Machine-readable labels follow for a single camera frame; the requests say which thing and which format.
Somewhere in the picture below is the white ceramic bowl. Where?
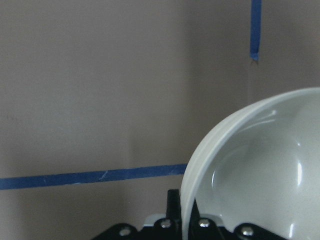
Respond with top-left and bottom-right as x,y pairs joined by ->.
180,87 -> 320,240

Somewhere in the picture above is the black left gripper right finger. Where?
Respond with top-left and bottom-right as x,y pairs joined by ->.
190,200 -> 200,227

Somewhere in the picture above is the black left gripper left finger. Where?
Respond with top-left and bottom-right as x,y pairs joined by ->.
166,189 -> 182,229

